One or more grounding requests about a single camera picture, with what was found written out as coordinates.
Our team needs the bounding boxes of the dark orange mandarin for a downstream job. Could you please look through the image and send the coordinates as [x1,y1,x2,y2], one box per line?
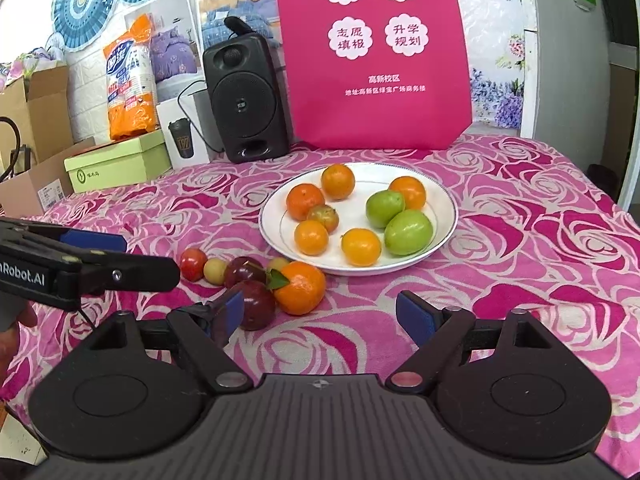
[286,183,326,222]

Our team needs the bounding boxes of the small red-green fruit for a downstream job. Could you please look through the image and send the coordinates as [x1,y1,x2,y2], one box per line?
[306,204,340,234]

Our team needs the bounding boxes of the small yellow-green fruit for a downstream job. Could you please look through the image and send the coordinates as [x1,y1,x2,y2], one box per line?
[203,258,231,286]

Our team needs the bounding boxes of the medium green fruit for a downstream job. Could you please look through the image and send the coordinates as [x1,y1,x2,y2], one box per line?
[365,190,406,230]

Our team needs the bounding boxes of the orange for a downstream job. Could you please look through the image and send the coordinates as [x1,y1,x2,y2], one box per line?
[388,176,427,211]
[320,164,356,202]
[294,220,330,256]

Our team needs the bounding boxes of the mandarin with green leaf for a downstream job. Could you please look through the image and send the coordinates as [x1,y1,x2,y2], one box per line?
[266,261,327,316]

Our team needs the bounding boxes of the small yellow citrus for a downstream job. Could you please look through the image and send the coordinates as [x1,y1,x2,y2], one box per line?
[341,228,382,267]

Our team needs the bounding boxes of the light green box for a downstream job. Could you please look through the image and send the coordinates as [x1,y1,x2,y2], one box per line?
[63,130,173,194]

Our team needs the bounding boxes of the black cable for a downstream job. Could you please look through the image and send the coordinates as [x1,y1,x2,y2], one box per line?
[176,80,226,153]

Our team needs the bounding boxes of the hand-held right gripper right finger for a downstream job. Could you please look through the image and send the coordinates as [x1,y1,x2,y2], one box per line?
[385,290,556,394]

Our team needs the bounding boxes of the dark purple plum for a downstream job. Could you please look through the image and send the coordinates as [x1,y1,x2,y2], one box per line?
[223,256,268,289]
[230,280,277,332]

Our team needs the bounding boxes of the white plate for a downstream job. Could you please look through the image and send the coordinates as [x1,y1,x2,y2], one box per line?
[258,162,459,276]

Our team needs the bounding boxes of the open cardboard box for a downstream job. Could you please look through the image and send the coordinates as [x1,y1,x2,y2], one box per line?
[0,64,76,171]

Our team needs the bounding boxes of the large green fruit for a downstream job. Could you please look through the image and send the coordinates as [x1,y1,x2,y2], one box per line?
[384,209,434,256]

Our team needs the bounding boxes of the floral printed cloth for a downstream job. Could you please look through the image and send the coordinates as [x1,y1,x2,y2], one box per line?
[447,0,526,131]

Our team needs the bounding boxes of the purple bedding poster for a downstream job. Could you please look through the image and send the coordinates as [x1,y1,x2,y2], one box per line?
[124,0,203,111]

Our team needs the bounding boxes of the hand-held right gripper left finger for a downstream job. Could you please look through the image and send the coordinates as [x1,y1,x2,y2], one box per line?
[87,290,254,394]

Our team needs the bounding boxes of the person's left hand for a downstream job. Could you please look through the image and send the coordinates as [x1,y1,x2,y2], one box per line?
[0,304,39,386]

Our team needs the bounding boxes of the black speaker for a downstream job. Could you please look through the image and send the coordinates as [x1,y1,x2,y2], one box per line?
[202,32,292,164]

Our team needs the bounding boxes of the large blue paper fan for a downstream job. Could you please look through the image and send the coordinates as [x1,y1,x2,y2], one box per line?
[52,0,123,53]

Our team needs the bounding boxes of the blue bedding poster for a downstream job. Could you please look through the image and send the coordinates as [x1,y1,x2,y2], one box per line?
[195,0,281,61]

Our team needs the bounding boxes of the white box with cup print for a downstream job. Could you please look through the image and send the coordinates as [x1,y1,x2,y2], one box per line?
[156,91,224,170]

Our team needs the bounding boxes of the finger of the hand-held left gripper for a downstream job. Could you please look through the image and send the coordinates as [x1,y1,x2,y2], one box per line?
[0,217,127,256]
[57,249,182,297]

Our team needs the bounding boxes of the small red tomato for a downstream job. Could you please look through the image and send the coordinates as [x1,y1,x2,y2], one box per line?
[179,248,208,281]

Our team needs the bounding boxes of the pink rose tablecloth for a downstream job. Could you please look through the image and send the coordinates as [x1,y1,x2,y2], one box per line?
[0,132,640,461]

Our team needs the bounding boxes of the orange pack of paper cups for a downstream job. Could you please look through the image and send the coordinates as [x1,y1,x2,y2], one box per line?
[102,14,160,142]

